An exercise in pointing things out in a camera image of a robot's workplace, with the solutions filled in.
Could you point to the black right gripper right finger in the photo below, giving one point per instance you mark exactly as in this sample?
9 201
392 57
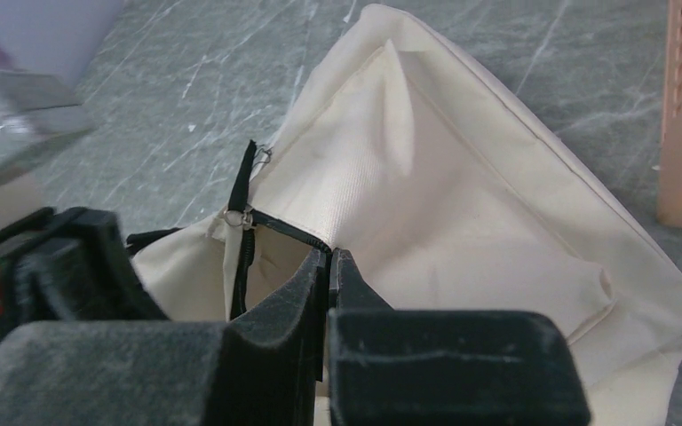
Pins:
404 367

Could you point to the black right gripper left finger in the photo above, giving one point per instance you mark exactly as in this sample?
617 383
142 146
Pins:
259 369

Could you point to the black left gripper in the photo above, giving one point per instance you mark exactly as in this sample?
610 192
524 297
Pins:
72 265

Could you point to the beige canvas backpack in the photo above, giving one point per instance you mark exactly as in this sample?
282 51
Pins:
450 194

